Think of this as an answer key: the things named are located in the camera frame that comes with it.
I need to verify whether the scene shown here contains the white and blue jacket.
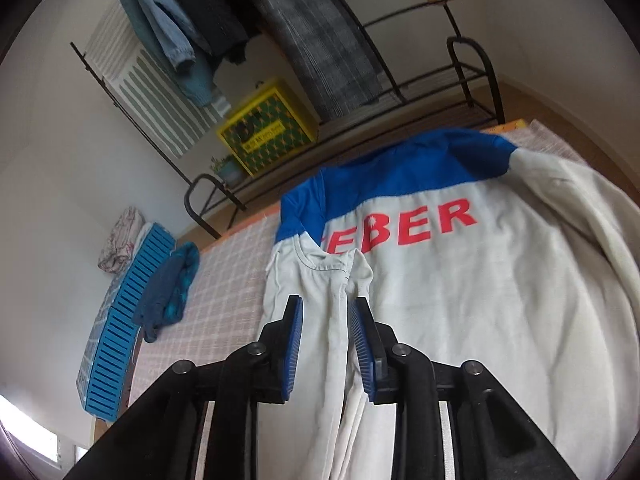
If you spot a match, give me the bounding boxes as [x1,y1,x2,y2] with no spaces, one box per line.
[257,129,639,479]

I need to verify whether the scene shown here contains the black metal clothes rack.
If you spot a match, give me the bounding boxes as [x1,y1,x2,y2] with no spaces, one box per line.
[69,0,507,240]

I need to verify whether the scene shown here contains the pink plaid bed blanket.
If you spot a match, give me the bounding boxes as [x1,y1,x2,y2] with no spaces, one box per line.
[127,119,586,480]

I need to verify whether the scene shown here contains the dark blue crumpled garment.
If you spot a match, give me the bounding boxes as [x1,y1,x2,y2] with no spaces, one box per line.
[132,242,200,344]

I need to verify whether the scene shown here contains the small potted plant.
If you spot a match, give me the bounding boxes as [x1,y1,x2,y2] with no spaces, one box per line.
[210,154,248,188]

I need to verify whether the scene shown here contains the floral folded cloth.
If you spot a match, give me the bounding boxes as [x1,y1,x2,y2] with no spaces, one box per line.
[98,206,145,274]

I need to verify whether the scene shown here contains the yellow green patterned box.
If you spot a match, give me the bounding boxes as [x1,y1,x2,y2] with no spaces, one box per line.
[217,78,319,177]

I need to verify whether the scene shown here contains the blue slatted plastic crate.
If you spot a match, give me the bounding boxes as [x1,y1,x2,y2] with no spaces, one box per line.
[76,222,176,422]

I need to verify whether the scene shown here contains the window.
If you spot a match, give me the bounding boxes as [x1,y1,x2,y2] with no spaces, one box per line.
[1,396,88,472]

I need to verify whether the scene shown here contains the blue denim hanging jacket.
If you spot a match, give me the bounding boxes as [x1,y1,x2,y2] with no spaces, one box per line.
[119,0,219,107]

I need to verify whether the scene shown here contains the green white striped cloth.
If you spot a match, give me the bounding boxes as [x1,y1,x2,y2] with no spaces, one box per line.
[86,0,231,158]

